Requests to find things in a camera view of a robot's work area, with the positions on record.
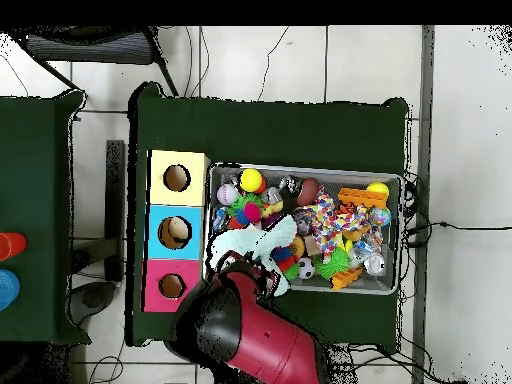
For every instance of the mint green knitted cloth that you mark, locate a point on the mint green knitted cloth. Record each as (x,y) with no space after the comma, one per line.
(276,234)

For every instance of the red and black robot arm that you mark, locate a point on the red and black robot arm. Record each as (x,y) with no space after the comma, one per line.
(272,344)

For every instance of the wooden box with three holes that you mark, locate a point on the wooden box with three holes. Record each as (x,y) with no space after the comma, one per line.
(176,196)

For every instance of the pink blue orange spiky caterpillar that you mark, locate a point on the pink blue orange spiky caterpillar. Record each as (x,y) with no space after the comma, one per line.
(250,212)

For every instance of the yellow smooth ball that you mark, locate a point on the yellow smooth ball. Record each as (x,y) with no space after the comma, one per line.
(250,180)

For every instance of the white baseball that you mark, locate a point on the white baseball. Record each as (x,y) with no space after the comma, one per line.
(227,194)

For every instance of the brown toy football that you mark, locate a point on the brown toy football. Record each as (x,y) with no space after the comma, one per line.
(308,191)

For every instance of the polka dot cloth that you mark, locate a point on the polka dot cloth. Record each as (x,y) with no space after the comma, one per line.
(324,224)

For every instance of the small soccer ball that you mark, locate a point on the small soccer ball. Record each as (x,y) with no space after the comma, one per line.
(306,268)

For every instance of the dark green table cloth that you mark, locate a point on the dark green table cloth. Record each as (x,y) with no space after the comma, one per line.
(260,132)

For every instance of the long orange plastic block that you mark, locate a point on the long orange plastic block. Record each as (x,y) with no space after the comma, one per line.
(360,198)

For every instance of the short orange plastic block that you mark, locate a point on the short orange plastic block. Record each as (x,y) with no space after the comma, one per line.
(346,278)

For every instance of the pale yellow ball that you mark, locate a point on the pale yellow ball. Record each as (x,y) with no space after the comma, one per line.
(378,188)

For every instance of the dark grey floor object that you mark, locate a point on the dark grey floor object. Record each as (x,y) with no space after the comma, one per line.
(94,298)

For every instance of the side table green cloth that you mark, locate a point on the side table green cloth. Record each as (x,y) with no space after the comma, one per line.
(32,168)

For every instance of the black striped chair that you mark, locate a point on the black striped chair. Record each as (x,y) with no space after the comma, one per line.
(88,48)

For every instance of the red plastic cup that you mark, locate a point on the red plastic cup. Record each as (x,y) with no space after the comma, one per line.
(14,246)

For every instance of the blue plastic cup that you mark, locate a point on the blue plastic cup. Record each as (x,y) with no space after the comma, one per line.
(8,290)

